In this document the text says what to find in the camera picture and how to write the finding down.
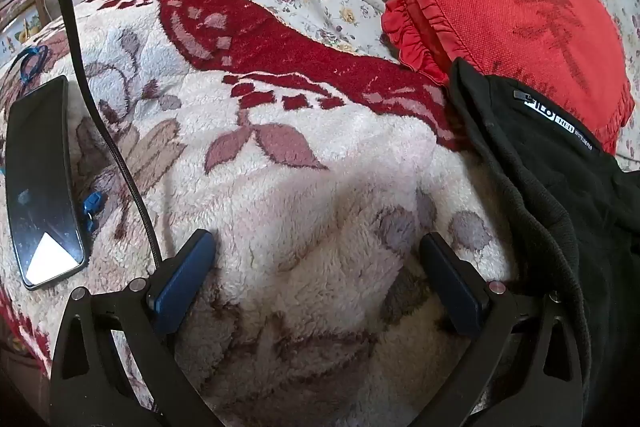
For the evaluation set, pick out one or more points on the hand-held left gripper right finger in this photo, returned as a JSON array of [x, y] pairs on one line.
[[452, 287]]

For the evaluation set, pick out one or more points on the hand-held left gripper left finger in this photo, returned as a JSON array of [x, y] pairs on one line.
[[184, 279]]

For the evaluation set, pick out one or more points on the black pants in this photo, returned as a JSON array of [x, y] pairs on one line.
[[575, 207]]

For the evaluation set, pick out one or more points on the blue plastic clip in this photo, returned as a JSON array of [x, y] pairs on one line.
[[92, 207]]

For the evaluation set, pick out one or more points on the red and white fleece blanket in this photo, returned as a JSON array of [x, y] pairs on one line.
[[300, 207]]

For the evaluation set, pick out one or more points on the black smartphone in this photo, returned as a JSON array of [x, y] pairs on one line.
[[40, 187]]

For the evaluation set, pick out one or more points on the red heart-shaped frilled pillow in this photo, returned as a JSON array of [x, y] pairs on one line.
[[490, 7]]

